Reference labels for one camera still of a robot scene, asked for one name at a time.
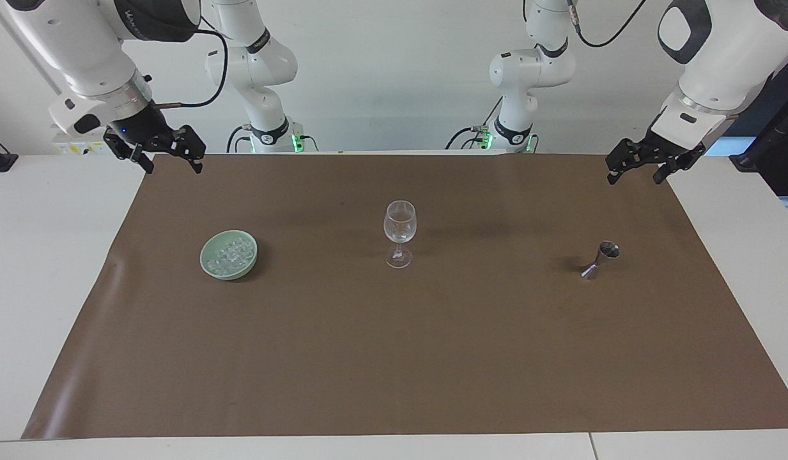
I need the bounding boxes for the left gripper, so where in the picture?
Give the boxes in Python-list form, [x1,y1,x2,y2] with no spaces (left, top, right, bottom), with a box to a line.
[605,130,707,187]

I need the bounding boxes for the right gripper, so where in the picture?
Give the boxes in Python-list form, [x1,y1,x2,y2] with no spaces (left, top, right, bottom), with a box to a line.
[103,100,208,175]

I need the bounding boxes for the clear ice cubes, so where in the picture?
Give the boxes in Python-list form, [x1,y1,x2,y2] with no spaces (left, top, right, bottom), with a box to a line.
[210,235,254,272]

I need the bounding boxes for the clear wine glass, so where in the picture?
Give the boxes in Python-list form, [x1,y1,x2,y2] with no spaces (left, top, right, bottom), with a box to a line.
[383,200,418,270]

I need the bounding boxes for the white box with yellow label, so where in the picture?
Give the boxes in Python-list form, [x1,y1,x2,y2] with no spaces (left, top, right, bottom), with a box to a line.
[51,130,108,157]

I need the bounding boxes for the metal jigger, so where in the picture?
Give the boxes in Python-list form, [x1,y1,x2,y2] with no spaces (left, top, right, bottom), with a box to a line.
[580,240,621,280]

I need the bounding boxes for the green ceramic bowl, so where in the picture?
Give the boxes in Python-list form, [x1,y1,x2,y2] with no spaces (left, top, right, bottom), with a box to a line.
[199,229,259,281]

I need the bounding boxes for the black cable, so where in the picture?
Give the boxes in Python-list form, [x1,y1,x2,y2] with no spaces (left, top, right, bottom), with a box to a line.
[565,0,650,49]
[445,95,504,151]
[226,124,255,154]
[152,15,231,111]

